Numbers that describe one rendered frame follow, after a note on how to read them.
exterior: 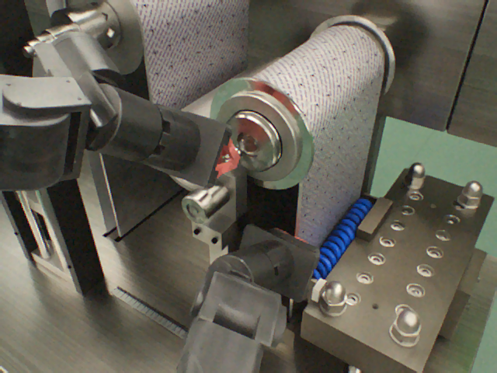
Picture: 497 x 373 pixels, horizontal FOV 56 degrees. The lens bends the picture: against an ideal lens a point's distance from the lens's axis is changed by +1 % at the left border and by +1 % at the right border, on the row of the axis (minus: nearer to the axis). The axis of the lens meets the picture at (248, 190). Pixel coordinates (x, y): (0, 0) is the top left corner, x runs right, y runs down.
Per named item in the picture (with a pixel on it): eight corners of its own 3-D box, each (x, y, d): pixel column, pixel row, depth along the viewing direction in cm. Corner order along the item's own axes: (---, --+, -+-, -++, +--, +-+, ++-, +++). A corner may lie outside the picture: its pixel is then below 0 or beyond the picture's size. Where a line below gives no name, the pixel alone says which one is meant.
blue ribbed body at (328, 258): (297, 284, 69) (299, 268, 67) (357, 206, 83) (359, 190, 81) (319, 294, 68) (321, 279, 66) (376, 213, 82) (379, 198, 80)
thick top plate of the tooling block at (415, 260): (299, 336, 67) (302, 310, 63) (398, 191, 93) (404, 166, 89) (410, 399, 60) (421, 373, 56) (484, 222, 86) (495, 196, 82)
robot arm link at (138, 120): (81, 162, 37) (121, 109, 36) (49, 108, 41) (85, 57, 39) (143, 176, 43) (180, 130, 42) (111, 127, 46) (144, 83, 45)
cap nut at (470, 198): (454, 203, 81) (462, 183, 78) (460, 193, 83) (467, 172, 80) (477, 211, 79) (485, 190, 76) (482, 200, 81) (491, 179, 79)
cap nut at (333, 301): (314, 308, 63) (317, 287, 61) (326, 291, 66) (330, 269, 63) (338, 321, 62) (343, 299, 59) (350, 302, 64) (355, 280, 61)
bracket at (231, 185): (199, 329, 76) (184, 179, 57) (224, 302, 80) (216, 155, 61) (224, 344, 74) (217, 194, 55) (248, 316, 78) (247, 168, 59)
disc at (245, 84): (207, 160, 64) (210, 60, 54) (210, 158, 64) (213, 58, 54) (300, 208, 58) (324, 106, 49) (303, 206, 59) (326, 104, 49)
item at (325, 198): (290, 284, 69) (299, 185, 57) (356, 200, 84) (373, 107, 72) (293, 285, 68) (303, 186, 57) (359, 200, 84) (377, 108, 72)
